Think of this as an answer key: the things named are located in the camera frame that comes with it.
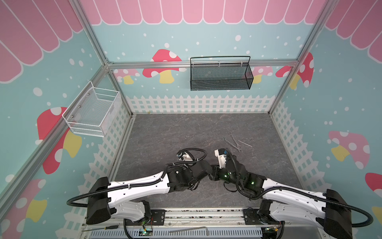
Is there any large hex key front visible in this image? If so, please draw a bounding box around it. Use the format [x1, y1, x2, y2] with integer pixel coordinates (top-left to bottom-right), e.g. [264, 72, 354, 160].
[169, 227, 210, 237]

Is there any black mesh wall basket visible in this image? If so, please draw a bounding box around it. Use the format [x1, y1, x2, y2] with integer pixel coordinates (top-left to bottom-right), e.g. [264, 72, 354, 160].
[190, 56, 254, 91]

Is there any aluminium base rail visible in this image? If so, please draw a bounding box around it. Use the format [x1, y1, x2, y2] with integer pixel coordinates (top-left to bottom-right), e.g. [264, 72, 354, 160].
[78, 207, 330, 239]

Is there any short silver wrench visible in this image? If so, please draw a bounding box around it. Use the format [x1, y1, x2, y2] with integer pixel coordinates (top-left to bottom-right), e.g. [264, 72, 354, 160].
[229, 132, 241, 151]

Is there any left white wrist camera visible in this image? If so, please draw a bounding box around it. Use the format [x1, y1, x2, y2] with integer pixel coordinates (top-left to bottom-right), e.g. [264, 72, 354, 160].
[180, 151, 195, 161]

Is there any white wire wall basket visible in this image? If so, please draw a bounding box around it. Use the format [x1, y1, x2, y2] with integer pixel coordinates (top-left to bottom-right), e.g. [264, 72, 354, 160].
[62, 82, 122, 137]

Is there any long silver wrench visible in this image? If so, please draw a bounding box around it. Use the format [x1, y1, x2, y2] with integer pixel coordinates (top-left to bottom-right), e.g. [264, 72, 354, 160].
[222, 137, 242, 152]

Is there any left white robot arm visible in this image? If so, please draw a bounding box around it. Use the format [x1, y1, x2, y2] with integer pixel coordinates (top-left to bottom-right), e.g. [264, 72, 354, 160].
[66, 148, 212, 225]

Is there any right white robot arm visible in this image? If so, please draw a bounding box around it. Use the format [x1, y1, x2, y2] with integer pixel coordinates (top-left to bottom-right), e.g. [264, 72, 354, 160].
[211, 148, 374, 239]

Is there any screwdriver on rail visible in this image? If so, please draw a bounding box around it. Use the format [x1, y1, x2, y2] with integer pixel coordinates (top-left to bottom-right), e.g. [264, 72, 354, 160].
[83, 225, 119, 232]

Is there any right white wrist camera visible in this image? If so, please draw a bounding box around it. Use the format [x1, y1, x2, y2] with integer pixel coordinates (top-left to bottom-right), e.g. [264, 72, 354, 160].
[214, 148, 228, 169]

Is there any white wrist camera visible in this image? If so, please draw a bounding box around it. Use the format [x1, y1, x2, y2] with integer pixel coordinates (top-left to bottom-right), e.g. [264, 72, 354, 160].
[214, 148, 228, 169]
[180, 151, 195, 161]

